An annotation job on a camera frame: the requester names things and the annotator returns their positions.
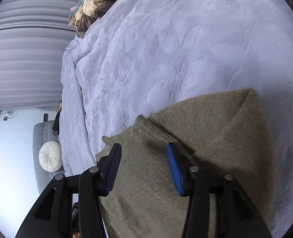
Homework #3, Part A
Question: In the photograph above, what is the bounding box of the dark item on bed corner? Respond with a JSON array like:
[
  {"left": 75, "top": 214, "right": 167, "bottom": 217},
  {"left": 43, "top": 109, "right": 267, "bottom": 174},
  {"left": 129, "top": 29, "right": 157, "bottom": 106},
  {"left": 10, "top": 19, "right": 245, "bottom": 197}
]
[{"left": 52, "top": 101, "right": 62, "bottom": 135}]

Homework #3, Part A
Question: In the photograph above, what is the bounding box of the lavender plush bed blanket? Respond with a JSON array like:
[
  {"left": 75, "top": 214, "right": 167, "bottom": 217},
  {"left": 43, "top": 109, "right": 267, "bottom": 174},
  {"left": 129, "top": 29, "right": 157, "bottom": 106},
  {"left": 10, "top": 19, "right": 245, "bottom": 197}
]
[{"left": 59, "top": 0, "right": 293, "bottom": 237}]

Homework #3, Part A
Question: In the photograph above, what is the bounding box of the olive brown knit sweater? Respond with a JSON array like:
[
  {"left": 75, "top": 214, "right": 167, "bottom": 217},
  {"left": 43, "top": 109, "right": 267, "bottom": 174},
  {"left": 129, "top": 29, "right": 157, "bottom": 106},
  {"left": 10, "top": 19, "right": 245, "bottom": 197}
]
[{"left": 97, "top": 89, "right": 276, "bottom": 237}]

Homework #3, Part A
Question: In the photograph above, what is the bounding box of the grey quilted headboard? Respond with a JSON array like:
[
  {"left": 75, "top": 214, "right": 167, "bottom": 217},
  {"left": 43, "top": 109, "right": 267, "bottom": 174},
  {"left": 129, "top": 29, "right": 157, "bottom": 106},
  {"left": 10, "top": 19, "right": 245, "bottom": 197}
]
[{"left": 32, "top": 120, "right": 65, "bottom": 194}]

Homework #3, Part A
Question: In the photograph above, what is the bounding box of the grey pleated curtain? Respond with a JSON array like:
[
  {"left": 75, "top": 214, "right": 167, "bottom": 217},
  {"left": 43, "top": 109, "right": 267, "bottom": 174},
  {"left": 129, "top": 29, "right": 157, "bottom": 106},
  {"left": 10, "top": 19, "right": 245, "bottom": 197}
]
[{"left": 0, "top": 0, "right": 76, "bottom": 110}]

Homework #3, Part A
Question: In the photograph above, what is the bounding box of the black camera box green light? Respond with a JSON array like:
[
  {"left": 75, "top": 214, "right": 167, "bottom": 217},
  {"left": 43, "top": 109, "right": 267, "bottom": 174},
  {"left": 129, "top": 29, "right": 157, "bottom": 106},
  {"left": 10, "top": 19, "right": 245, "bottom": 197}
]
[{"left": 72, "top": 202, "right": 79, "bottom": 221}]

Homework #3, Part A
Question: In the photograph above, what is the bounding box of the round white cushion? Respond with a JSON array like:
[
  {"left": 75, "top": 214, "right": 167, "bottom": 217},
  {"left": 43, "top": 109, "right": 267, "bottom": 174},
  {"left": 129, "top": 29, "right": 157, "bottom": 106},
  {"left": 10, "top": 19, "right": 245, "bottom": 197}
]
[{"left": 38, "top": 141, "right": 63, "bottom": 173}]

